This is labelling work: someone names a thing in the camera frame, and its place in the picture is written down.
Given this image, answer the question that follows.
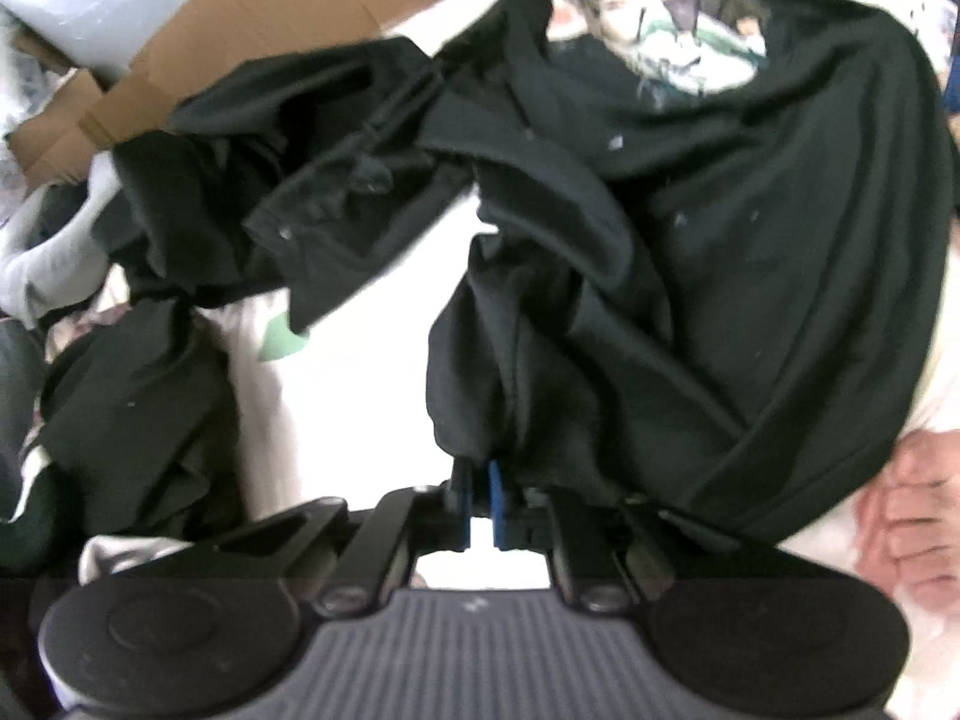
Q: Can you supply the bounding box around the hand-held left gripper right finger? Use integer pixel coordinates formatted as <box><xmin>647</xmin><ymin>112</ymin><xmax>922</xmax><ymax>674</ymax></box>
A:
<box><xmin>487</xmin><ymin>460</ymin><xmax>676</xmax><ymax>614</ymax></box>

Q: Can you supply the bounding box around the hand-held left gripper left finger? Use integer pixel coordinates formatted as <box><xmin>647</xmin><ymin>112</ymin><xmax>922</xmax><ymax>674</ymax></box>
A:
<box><xmin>199</xmin><ymin>461</ymin><xmax>475</xmax><ymax>620</ymax></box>

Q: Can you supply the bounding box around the black cartoon print t-shirt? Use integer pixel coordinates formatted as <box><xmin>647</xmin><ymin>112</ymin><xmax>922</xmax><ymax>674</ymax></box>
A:
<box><xmin>420</xmin><ymin>0</ymin><xmax>959</xmax><ymax>550</ymax></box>

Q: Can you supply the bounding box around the black clothes pile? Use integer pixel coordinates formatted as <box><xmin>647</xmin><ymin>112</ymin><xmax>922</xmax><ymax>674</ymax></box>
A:
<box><xmin>112</xmin><ymin>36</ymin><xmax>481</xmax><ymax>335</ymax></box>

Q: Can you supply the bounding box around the person's bare foot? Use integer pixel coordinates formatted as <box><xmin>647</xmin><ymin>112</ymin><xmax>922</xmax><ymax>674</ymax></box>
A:
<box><xmin>855</xmin><ymin>431</ymin><xmax>960</xmax><ymax>616</ymax></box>

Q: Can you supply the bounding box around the grey white garment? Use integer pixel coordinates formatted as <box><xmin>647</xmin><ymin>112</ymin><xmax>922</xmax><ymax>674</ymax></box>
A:
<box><xmin>0</xmin><ymin>157</ymin><xmax>128</xmax><ymax>323</ymax></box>

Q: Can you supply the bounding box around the long brown cardboard panel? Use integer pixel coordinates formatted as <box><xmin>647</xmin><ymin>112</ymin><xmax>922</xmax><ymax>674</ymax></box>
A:
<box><xmin>7</xmin><ymin>0</ymin><xmax>571</xmax><ymax>181</ymax></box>

